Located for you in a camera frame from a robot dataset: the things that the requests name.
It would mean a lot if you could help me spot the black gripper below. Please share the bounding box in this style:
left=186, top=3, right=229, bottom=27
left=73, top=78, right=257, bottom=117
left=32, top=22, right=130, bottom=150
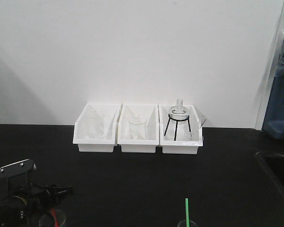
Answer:
left=8, top=174, right=74, bottom=213

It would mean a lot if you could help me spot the green plastic spoon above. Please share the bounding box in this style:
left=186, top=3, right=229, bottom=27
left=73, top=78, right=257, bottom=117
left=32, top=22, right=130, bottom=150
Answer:
left=185, top=198, right=190, bottom=227

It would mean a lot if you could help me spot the red plastic spoon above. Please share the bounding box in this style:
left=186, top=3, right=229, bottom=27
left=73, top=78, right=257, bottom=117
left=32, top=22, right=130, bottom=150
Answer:
left=51, top=208, right=59, bottom=227

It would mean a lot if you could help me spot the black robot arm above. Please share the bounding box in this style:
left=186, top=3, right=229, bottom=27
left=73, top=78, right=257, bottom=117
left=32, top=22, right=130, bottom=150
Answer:
left=0, top=173, right=74, bottom=227

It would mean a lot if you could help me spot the front left glass beaker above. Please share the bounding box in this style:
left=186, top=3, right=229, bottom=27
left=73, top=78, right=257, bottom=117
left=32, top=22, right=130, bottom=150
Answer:
left=38, top=209, right=66, bottom=227

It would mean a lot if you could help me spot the left white plastic bin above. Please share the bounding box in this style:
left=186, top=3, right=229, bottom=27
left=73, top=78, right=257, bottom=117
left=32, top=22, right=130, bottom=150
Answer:
left=73, top=103, right=122, bottom=153

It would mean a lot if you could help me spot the white plastic bin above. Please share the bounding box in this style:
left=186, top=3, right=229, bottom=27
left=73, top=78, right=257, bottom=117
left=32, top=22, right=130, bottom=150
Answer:
left=159, top=105, right=204, bottom=154
left=73, top=103, right=122, bottom=153
left=117, top=104, right=160, bottom=153

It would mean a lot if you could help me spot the glass beaker in left bin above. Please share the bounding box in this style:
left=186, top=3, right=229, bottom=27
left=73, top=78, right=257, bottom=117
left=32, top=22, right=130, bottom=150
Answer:
left=86, top=109, right=104, bottom=139

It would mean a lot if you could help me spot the glass beaker in bin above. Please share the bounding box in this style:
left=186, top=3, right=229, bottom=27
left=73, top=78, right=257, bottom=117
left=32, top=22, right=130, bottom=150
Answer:
left=86, top=109, right=104, bottom=139
left=128, top=114, right=147, bottom=140

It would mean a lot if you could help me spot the middle white plastic bin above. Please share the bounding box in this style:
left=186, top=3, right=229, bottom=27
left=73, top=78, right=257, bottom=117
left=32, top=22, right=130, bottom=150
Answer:
left=117, top=104, right=160, bottom=153

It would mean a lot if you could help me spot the glass beaker in middle bin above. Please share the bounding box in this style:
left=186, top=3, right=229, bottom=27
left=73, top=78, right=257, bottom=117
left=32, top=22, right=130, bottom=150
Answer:
left=128, top=114, right=147, bottom=140

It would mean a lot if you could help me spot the front right glass beaker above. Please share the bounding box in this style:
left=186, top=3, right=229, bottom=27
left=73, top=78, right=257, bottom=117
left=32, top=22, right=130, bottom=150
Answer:
left=177, top=220, right=198, bottom=227

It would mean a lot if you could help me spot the right white plastic bin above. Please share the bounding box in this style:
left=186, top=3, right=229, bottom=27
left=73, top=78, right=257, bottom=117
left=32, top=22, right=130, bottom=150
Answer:
left=159, top=105, right=204, bottom=154

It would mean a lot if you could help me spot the round glass flask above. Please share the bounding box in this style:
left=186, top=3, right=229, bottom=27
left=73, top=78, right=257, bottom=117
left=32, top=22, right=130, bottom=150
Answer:
left=169, top=99, right=189, bottom=121

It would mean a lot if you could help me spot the glass funnel in right bin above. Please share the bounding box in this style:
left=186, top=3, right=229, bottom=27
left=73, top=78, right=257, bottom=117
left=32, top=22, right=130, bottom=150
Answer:
left=184, top=109, right=207, bottom=141

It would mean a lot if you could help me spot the black sink basin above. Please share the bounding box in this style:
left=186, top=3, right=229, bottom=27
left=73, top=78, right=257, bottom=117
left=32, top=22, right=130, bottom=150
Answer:
left=256, top=152, right=284, bottom=187

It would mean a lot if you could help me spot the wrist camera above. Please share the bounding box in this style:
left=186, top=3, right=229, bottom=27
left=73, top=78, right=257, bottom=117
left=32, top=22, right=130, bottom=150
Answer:
left=0, top=159, right=36, bottom=179

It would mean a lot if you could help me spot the black wire tripod stand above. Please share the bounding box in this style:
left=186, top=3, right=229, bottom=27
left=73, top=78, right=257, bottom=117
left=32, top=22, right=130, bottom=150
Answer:
left=163, top=114, right=192, bottom=141

